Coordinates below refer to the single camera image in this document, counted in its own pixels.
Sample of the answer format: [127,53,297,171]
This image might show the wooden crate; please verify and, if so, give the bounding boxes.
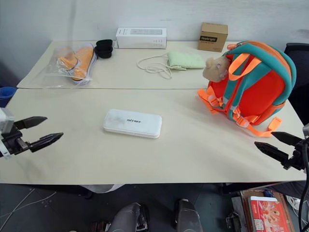
[231,189,296,232]

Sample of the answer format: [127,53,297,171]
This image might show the beige plush toy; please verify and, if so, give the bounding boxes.
[202,56,231,83]

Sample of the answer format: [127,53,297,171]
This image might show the brown cardboard box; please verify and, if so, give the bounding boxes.
[197,22,229,53]

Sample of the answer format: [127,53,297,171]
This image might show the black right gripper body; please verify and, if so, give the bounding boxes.
[282,139,309,172]

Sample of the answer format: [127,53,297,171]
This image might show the white floor cable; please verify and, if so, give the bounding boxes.
[0,188,56,226]

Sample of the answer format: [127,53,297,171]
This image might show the white plastic case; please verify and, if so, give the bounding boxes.
[101,108,163,140]

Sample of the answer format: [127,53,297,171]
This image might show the white sneaker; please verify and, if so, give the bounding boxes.
[286,195,302,211]

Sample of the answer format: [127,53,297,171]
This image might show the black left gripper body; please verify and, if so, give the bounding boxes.
[0,130,31,156]

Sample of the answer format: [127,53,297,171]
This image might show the long white carton box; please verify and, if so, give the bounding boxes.
[115,27,168,50]

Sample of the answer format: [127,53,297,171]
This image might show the orange and teal backpack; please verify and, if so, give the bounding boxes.
[197,40,297,138]

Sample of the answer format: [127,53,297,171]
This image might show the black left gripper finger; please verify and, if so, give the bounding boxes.
[14,116,48,131]
[29,132,64,153]

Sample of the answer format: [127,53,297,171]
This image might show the light green fabric pouch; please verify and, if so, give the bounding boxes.
[167,51,207,71]

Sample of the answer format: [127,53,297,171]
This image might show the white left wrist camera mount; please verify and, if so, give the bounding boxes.
[0,107,15,134]

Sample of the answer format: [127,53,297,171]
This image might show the orange items in plastic bag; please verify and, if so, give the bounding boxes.
[42,42,98,87]

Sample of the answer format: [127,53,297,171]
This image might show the blue bin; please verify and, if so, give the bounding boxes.
[0,86,17,108]

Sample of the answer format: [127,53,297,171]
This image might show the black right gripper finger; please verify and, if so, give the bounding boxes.
[270,131,303,147]
[254,141,289,165]

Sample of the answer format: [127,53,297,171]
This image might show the black round cup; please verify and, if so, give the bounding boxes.
[96,39,113,48]
[94,46,114,59]

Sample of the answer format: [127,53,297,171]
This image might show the red printed box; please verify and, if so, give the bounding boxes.
[248,196,291,232]

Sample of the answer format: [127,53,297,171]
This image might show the orange slipper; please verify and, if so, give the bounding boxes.
[70,46,95,85]
[56,47,80,72]

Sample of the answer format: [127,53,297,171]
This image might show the white pouch cord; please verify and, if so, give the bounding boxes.
[137,53,187,80]

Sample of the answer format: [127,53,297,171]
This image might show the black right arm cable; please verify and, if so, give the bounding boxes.
[297,142,309,232]

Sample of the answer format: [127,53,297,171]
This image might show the dark rounded grey shape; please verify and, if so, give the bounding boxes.
[108,202,148,232]
[173,198,201,232]

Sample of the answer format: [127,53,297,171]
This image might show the black office chair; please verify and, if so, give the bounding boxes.
[283,43,309,127]

